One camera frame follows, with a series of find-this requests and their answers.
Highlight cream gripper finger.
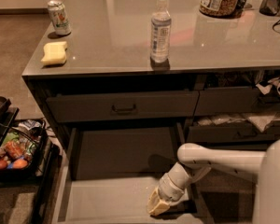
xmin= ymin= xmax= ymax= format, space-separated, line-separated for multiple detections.
xmin=147 ymin=188 xmax=170 ymax=217

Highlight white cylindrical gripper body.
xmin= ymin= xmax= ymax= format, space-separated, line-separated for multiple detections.
xmin=158 ymin=162 xmax=192 ymax=204

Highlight grey drawer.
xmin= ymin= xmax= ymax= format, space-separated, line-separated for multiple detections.
xmin=47 ymin=90 xmax=199 ymax=123
xmin=186 ymin=121 xmax=280 ymax=144
xmin=52 ymin=125 xmax=203 ymax=224
xmin=193 ymin=86 xmax=280 ymax=117

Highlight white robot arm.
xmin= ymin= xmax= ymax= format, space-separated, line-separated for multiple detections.
xmin=147 ymin=139 xmax=280 ymax=224

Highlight plastic bags in drawer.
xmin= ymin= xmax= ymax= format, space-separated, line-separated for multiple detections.
xmin=196 ymin=112 xmax=280 ymax=133

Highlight grey drawer cabinet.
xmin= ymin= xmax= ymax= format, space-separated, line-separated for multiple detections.
xmin=21 ymin=0 xmax=280 ymax=174

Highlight black bin of snacks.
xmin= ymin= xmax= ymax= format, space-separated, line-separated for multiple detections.
xmin=0 ymin=119 xmax=48 ymax=182

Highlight clear water bottle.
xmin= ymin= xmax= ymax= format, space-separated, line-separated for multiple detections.
xmin=150 ymin=0 xmax=172 ymax=63

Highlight yellow sponge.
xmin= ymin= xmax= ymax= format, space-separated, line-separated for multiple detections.
xmin=41 ymin=41 xmax=67 ymax=66

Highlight black tray stand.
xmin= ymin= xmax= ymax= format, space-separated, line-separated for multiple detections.
xmin=0 ymin=96 xmax=59 ymax=224

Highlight white green soda can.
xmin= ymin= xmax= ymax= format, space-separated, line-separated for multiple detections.
xmin=48 ymin=0 xmax=71 ymax=35

